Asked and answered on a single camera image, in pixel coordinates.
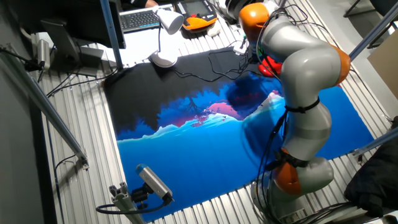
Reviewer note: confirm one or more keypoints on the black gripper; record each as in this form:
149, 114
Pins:
257, 53

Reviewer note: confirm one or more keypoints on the big red push button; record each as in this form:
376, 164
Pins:
270, 67

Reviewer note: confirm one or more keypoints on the dark sleeved forearm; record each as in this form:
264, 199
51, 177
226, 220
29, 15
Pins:
133, 3

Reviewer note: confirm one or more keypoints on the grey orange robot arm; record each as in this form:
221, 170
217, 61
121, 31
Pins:
308, 68

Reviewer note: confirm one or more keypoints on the white desk lamp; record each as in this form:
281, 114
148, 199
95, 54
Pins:
171, 20

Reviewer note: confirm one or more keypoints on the white desk sheet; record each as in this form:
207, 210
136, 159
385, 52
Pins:
136, 46

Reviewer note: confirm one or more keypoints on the landscape print desk mat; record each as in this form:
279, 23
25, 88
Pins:
186, 161

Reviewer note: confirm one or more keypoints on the person hand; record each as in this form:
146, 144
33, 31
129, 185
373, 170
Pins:
151, 3

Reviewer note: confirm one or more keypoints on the white power adapter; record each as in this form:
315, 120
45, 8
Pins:
240, 48

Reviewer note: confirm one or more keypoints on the silver metal pole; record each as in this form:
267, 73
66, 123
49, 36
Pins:
282, 3

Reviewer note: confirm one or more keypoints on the orange grey teach pendant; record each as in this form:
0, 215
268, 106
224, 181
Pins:
197, 14

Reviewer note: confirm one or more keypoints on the black computer keyboard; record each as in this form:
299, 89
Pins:
140, 19

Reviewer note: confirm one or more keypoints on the brown cardboard sheet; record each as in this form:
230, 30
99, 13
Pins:
385, 65

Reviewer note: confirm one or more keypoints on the black chair legs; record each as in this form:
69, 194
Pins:
381, 4

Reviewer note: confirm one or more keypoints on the black fabric bag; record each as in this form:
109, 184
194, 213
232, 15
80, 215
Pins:
373, 180

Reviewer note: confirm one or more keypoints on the black computer monitor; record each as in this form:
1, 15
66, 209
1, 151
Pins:
77, 18

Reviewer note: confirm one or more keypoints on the short aluminium profile stub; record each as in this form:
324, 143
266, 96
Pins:
124, 202

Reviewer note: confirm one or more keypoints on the blue aluminium frame beam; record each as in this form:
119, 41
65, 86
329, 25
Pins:
376, 142
373, 32

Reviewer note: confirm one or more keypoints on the blue aluminium frame post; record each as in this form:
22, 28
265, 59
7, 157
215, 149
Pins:
111, 31

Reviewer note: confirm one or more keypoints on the silver camera blue cap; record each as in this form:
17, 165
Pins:
154, 182

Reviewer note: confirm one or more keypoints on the black camera ball mount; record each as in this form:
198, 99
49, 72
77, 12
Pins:
140, 196

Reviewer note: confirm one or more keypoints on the small silver camera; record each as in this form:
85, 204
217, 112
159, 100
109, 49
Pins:
43, 53

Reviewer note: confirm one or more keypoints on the grey aluminium frame beam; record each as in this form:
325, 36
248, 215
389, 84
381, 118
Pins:
43, 102

